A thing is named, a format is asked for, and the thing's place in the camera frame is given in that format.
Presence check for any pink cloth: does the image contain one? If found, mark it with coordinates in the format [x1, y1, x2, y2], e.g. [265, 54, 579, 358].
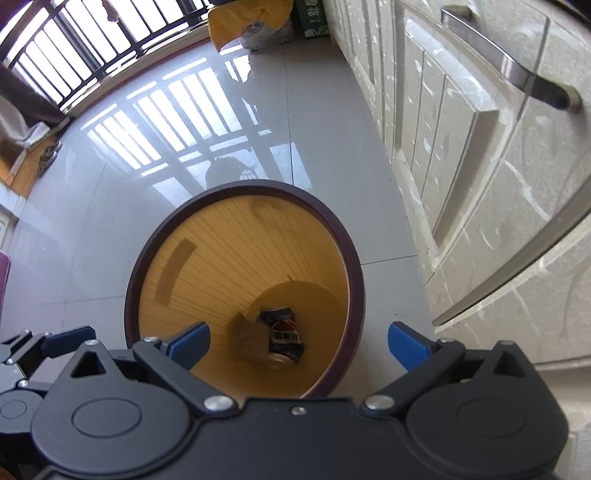
[0, 249, 12, 315]

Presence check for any yellow cloth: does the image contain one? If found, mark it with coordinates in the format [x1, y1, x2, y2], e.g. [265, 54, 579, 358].
[208, 0, 294, 51]

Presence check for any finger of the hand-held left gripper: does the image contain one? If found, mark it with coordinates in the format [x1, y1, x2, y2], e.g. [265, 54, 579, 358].
[0, 329, 47, 366]
[41, 326, 97, 358]

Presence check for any brown and beige curtain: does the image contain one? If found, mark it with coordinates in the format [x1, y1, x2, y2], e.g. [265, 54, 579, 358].
[0, 60, 70, 148]

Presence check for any yellow trash bin brown rim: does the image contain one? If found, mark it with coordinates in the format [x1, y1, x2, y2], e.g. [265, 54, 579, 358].
[124, 181, 365, 400]

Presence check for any white printed bag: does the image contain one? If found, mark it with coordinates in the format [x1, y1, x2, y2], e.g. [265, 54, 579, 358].
[240, 17, 296, 52]

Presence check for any metal drawer handle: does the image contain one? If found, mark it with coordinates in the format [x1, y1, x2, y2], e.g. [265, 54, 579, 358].
[441, 7, 580, 112]

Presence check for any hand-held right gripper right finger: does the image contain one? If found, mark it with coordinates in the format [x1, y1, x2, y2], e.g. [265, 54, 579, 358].
[360, 322, 532, 414]

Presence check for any wooden step platform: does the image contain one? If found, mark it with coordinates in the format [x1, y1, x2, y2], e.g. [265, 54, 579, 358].
[0, 134, 52, 200]

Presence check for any cream bed drawer cabinet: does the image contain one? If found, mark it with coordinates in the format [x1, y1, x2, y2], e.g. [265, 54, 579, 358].
[323, 0, 591, 480]

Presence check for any black balcony railing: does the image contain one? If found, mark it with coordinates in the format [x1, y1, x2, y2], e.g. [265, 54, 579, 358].
[0, 0, 287, 116]

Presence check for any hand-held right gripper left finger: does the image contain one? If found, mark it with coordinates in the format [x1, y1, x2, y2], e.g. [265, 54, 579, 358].
[69, 322, 239, 415]

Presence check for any crushed dark drink can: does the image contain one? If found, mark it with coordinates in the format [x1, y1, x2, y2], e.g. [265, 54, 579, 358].
[259, 307, 306, 367]

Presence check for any green cardboard box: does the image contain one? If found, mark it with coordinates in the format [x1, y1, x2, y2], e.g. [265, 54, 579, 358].
[293, 0, 331, 38]

